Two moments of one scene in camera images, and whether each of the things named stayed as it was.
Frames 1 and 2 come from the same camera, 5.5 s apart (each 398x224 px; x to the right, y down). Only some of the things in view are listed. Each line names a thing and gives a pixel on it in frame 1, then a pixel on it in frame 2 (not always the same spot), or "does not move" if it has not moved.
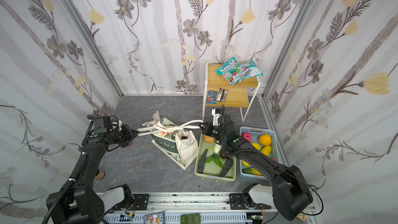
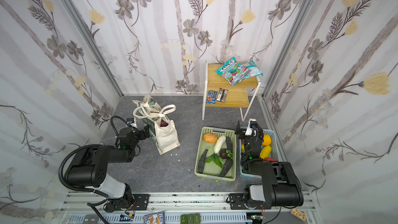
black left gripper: (127, 135) to (144, 132)
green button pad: (190, 219) does not move
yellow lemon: (265, 139) does not move
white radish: (216, 148) does not move
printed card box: (157, 218) does not move
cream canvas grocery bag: (175, 142) to (163, 130)
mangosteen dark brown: (223, 155) does not move
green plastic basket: (213, 161) does not move
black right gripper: (214, 129) to (246, 134)
